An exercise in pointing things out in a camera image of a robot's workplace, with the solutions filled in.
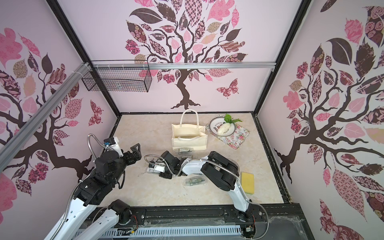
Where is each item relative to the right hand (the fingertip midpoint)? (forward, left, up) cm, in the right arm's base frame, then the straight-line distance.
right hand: (161, 167), depth 90 cm
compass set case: (+11, -14, +1) cm, 18 cm away
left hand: (-1, +9, +23) cm, 25 cm away
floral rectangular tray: (+20, -49, -1) cm, 53 cm away
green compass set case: (-9, -21, +1) cm, 23 cm away
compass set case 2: (-6, -1, +11) cm, 12 cm away
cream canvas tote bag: (+9, -18, +19) cm, 28 cm away
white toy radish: (+37, -48, +1) cm, 60 cm away
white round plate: (+36, -38, 0) cm, 52 cm away
